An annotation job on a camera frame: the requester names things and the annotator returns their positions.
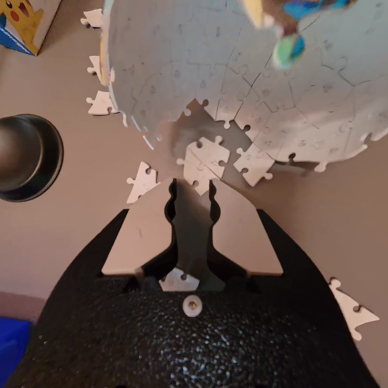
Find printed puzzle box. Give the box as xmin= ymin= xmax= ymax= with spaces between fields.
xmin=0 ymin=0 xmax=62 ymax=57

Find blue plastic bin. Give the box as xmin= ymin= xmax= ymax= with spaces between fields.
xmin=0 ymin=317 xmax=33 ymax=388

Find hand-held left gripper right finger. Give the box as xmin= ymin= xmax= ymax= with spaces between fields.
xmin=208 ymin=179 xmax=284 ymax=278

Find black round ball stand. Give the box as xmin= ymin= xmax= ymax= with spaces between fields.
xmin=0 ymin=114 xmax=64 ymax=203

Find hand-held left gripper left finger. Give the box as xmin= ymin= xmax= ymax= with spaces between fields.
xmin=101 ymin=178 xmax=177 ymax=278

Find pile of loose puzzle pieces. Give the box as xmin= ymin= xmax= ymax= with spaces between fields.
xmin=80 ymin=8 xmax=380 ymax=341

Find colourful puzzle ball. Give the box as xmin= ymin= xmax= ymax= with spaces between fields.
xmin=100 ymin=0 xmax=388 ymax=173

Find joined white puzzle pieces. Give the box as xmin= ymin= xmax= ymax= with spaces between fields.
xmin=177 ymin=136 xmax=231 ymax=196

